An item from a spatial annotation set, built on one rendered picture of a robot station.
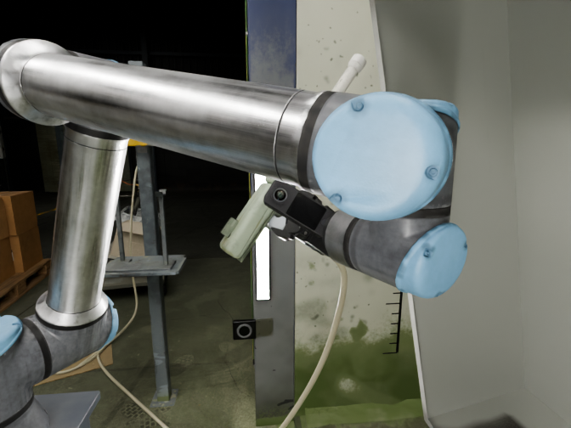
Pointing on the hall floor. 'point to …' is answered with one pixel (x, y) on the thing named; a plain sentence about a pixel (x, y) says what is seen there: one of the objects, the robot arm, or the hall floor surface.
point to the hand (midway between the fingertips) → (273, 208)
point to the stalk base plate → (165, 401)
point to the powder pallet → (17, 284)
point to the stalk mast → (148, 200)
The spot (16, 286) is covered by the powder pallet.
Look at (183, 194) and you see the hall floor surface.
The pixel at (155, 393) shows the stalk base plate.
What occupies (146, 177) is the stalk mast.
